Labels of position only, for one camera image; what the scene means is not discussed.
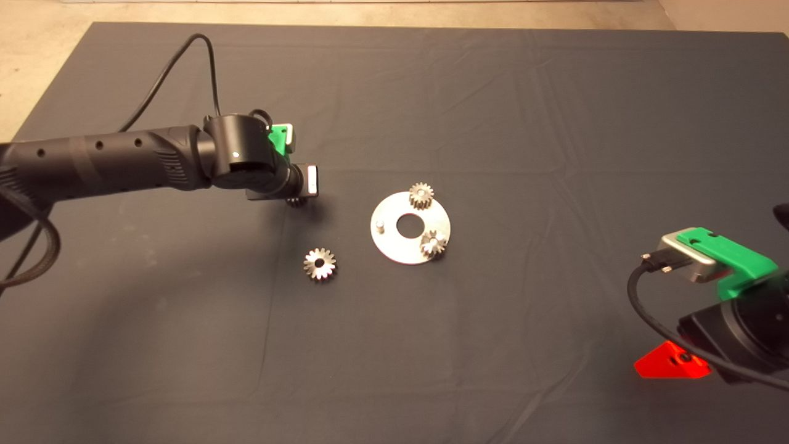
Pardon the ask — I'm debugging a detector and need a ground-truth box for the green left camera mount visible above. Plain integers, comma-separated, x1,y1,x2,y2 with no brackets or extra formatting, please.
266,123,292,156

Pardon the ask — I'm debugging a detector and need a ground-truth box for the large steel bevel gear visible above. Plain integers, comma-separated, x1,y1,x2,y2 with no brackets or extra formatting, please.
303,248,338,282

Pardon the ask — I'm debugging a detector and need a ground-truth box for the dark grey table cloth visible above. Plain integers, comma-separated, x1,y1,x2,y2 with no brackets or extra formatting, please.
0,23,789,444

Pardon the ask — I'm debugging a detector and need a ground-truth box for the green right camera mount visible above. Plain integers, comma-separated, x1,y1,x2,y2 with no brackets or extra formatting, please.
675,228,779,301

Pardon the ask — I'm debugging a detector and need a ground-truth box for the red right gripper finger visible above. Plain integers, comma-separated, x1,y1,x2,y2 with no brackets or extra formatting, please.
634,341,712,379

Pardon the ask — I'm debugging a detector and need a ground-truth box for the grey right camera box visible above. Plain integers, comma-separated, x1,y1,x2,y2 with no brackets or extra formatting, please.
656,234,717,284

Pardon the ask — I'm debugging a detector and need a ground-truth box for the black right camera cable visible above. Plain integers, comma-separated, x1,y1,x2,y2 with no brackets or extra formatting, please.
626,253,789,392

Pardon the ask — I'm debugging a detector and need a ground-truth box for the steel gear on plate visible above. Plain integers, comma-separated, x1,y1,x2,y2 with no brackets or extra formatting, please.
410,182,436,210
420,229,447,258

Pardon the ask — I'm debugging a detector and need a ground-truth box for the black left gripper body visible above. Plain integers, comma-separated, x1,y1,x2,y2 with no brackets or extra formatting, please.
245,162,320,201

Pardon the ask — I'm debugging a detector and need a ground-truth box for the round metal plate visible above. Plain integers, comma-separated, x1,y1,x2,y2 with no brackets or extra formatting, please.
370,191,451,265

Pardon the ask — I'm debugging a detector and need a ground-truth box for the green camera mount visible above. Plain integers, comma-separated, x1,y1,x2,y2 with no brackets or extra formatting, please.
675,228,779,301
266,123,292,156

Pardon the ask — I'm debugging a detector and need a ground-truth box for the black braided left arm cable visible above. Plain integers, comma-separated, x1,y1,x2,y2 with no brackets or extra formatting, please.
0,185,61,289

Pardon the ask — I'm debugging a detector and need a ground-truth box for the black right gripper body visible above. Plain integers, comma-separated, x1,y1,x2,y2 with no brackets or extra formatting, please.
677,271,789,387

